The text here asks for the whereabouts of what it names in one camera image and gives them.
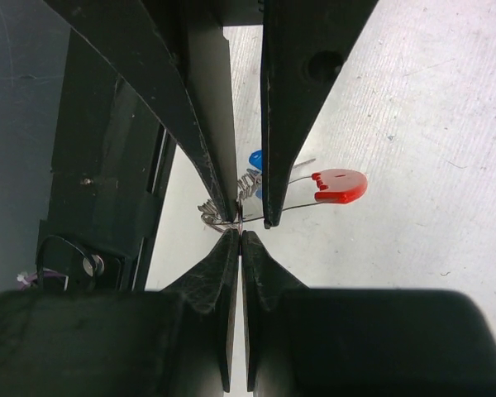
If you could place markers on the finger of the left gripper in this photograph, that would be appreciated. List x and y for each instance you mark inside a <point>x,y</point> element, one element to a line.
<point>176,58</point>
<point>305,46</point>

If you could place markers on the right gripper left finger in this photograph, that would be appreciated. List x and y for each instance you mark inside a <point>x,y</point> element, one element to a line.
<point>172,342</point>

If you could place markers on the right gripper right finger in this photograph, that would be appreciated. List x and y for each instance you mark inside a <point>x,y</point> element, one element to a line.
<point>303,341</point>

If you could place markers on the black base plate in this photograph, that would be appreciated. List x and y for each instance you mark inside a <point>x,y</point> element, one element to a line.
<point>110,169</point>

